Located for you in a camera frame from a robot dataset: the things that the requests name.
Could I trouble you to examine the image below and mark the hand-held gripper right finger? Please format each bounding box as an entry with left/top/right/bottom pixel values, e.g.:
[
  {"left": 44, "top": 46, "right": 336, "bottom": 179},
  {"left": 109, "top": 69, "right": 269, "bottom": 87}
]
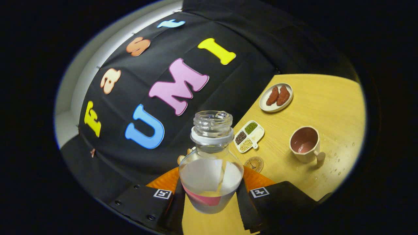
[{"left": 236, "top": 166, "right": 332, "bottom": 234}]

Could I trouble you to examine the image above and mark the round brown coaster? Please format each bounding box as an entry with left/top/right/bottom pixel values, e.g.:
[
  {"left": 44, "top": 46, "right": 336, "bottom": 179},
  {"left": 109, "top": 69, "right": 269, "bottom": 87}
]
[{"left": 244, "top": 157, "right": 264, "bottom": 173}]

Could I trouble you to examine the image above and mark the beige cup with handle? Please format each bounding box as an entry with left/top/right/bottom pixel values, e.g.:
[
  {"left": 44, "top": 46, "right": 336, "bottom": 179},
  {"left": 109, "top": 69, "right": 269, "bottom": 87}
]
[{"left": 289, "top": 126, "right": 326, "bottom": 164}]

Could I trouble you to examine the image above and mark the wooden table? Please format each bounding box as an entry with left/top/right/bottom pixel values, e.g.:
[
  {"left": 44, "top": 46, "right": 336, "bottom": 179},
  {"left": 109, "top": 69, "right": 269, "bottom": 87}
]
[{"left": 181, "top": 73, "right": 367, "bottom": 235}]

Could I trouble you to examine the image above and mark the clear plastic juice bottle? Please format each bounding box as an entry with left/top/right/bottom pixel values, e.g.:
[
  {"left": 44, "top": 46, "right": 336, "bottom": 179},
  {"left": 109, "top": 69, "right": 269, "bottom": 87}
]
[{"left": 179, "top": 110, "right": 245, "bottom": 214}]

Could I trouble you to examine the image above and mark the white oval plate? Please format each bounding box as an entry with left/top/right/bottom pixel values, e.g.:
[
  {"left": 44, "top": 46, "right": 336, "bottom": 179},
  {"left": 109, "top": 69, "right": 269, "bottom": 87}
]
[{"left": 259, "top": 83, "right": 294, "bottom": 113}]

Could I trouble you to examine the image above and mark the white divided bean dish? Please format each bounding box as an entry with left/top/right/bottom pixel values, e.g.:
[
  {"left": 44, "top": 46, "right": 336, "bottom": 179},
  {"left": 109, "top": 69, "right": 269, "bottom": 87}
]
[{"left": 233, "top": 120, "right": 265, "bottom": 153}]

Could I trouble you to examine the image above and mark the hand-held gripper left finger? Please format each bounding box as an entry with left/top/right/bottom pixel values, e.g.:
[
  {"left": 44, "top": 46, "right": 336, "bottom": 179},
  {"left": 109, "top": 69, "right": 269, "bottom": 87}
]
[{"left": 109, "top": 167, "right": 186, "bottom": 234}]

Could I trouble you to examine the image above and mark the brown meat piece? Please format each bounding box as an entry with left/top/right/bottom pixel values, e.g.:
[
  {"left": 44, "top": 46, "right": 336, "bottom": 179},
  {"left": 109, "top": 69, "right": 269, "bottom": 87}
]
[
  {"left": 266, "top": 86, "right": 280, "bottom": 106},
  {"left": 276, "top": 85, "right": 291, "bottom": 106}
]

